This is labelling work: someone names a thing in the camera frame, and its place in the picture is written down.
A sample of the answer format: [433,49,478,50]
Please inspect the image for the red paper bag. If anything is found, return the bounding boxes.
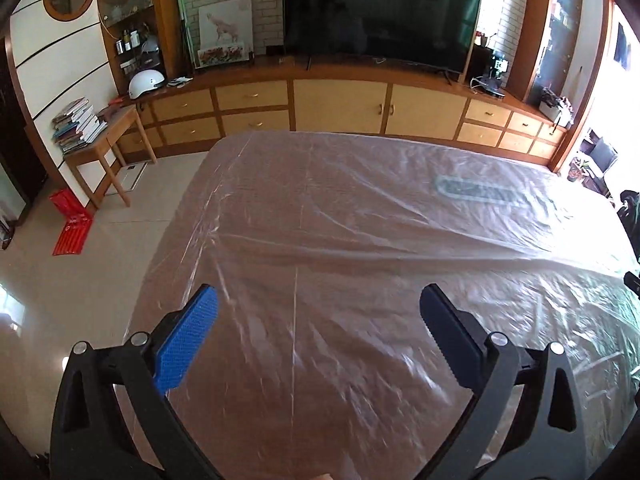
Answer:
[50,188,93,256]

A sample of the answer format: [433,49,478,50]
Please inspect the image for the horse painting on canvas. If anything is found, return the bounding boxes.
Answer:
[196,0,255,67]

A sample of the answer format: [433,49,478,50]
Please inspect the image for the black coffee machine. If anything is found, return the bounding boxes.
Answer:
[466,44,509,99]

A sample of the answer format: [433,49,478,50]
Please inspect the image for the black flat television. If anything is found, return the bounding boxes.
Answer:
[283,0,480,74]

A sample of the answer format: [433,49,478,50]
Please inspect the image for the wooden tv cabinet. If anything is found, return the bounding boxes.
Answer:
[134,58,568,166]

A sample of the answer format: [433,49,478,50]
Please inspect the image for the white helmet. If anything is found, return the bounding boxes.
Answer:
[128,70,165,100]

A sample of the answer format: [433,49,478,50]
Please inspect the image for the stack of books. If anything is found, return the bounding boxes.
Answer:
[51,98,107,155]

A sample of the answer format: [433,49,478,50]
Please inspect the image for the small wooden side table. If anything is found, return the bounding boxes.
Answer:
[63,104,158,210]

